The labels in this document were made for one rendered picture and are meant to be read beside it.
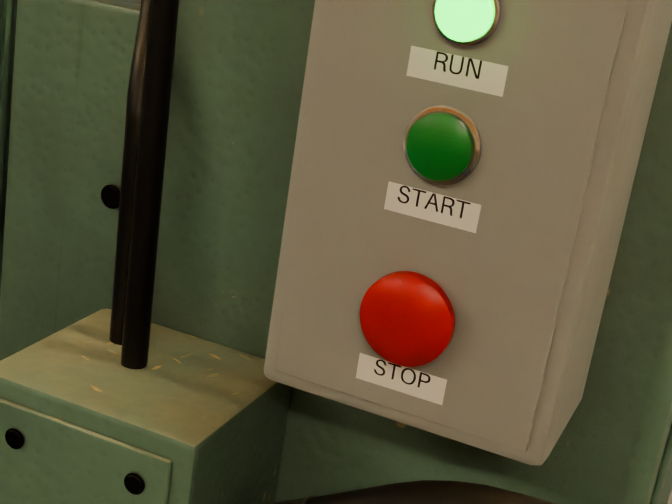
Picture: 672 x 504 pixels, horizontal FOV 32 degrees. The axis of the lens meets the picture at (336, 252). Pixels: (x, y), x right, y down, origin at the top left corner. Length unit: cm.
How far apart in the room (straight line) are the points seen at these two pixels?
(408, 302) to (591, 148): 7
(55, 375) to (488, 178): 18
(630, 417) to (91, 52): 27
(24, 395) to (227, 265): 9
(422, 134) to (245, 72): 12
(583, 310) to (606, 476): 9
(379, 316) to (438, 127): 6
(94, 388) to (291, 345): 8
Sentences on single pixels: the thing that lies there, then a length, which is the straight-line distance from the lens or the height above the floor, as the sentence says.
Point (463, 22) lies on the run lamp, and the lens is 34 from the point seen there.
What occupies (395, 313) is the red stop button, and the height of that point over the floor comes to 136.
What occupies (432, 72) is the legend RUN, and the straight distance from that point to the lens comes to 35.
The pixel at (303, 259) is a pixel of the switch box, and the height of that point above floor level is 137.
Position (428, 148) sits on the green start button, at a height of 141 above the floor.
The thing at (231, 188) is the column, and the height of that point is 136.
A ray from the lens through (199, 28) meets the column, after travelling 46.
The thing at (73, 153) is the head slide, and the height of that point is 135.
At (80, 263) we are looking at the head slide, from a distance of 56.
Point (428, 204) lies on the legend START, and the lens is 36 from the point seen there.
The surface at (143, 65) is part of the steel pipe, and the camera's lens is 45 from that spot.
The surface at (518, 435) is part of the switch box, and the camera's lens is 38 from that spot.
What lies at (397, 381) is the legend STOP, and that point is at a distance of 38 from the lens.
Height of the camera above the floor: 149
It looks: 19 degrees down
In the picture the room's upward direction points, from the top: 9 degrees clockwise
